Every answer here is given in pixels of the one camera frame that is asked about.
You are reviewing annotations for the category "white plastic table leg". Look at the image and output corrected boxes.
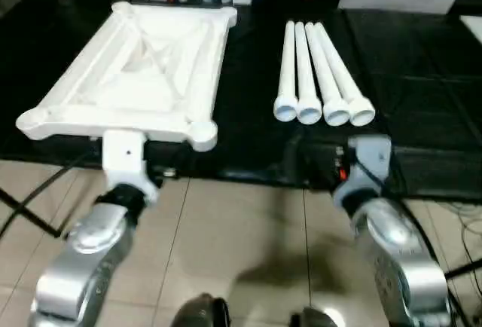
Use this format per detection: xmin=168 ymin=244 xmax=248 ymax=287
xmin=313 ymin=21 xmax=377 ymax=127
xmin=273 ymin=20 xmax=300 ymax=123
xmin=304 ymin=21 xmax=351 ymax=127
xmin=293 ymin=21 xmax=324 ymax=126

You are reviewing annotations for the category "black work mat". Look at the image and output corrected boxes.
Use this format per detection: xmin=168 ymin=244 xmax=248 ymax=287
xmin=0 ymin=0 xmax=482 ymax=202

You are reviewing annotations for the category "black stand bar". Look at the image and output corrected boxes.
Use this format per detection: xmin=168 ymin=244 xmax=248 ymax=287
xmin=444 ymin=258 xmax=482 ymax=279
xmin=0 ymin=187 xmax=63 ymax=238

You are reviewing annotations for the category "black right robot foot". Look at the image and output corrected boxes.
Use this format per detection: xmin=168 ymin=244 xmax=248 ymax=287
xmin=291 ymin=306 xmax=334 ymax=327

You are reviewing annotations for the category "black robot foot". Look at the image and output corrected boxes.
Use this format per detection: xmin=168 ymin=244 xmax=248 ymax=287
xmin=176 ymin=292 xmax=229 ymax=327
xmin=291 ymin=306 xmax=334 ymax=327

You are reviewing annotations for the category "black left robot foot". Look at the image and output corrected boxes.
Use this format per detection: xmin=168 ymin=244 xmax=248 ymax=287
xmin=176 ymin=292 xmax=229 ymax=327

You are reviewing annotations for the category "white flat panel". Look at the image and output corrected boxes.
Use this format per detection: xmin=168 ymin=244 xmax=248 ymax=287
xmin=461 ymin=14 xmax=482 ymax=40

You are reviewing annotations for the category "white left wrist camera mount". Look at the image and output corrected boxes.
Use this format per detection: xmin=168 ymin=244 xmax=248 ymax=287
xmin=101 ymin=130 xmax=160 ymax=207

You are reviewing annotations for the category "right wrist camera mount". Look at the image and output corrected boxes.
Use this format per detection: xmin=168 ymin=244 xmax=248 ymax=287
xmin=333 ymin=134 xmax=393 ymax=217

